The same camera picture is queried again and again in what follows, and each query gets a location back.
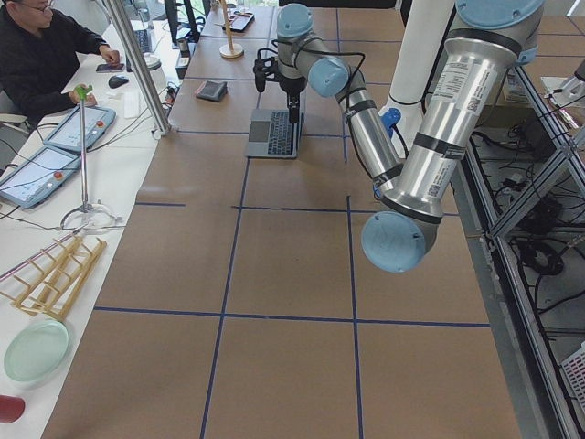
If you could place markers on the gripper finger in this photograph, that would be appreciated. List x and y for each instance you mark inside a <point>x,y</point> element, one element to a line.
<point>293,105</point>

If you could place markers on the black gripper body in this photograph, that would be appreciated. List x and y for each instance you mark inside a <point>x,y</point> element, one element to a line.
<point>290,85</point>

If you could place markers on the grey laptop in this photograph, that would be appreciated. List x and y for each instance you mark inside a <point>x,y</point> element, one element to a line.
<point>272,135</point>

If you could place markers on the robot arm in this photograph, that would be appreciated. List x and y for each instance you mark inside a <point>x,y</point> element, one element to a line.
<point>451,56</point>

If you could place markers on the person's right hand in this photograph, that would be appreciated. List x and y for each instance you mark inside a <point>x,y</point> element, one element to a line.
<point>110,56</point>

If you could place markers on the person's left hand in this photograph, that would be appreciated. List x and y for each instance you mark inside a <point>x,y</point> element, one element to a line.
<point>88,98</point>

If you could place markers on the wooden mug tree stand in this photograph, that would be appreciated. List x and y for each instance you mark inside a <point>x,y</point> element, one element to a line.
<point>230,50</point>

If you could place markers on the grey folded cloth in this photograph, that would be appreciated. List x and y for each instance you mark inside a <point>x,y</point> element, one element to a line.
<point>212,91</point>

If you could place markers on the blue desk lamp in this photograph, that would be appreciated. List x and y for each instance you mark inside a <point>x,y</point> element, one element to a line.
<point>390,119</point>

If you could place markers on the black box with label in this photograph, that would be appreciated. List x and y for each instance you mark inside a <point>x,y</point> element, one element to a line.
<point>185,55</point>

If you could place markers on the black computer mouse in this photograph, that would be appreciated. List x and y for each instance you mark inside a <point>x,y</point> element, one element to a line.
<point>116,81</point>

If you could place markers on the far teach pendant tablet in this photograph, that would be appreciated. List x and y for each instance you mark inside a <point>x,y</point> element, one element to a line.
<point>67,135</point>

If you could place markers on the teach pendant tablet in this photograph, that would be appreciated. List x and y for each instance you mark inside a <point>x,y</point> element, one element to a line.
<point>67,135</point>
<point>39,177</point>

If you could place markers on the near teach pendant tablet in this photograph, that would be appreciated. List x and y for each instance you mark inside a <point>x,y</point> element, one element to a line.
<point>39,177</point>

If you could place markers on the person in black shirt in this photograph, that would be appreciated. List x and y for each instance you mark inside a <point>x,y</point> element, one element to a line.
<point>39,56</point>

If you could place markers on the wooden dish rack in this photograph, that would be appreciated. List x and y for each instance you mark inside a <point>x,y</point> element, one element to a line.
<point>49,282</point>

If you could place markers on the green glass plate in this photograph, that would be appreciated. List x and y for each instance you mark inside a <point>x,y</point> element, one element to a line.
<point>36,351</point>

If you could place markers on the white plastic basket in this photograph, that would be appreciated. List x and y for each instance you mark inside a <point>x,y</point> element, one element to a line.
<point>572,367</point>

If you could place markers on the red cup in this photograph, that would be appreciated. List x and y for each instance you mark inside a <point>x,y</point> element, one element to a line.
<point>11,408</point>

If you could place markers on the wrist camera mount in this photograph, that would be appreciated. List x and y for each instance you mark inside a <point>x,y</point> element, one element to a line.
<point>265,70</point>

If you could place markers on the aluminium frame post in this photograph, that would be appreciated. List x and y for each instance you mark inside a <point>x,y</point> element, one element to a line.
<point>124,29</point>

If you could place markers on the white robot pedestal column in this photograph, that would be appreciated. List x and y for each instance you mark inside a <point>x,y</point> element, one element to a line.
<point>425,25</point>

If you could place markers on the green handled reach grabber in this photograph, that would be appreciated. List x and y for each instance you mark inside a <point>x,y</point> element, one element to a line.
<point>88,215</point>

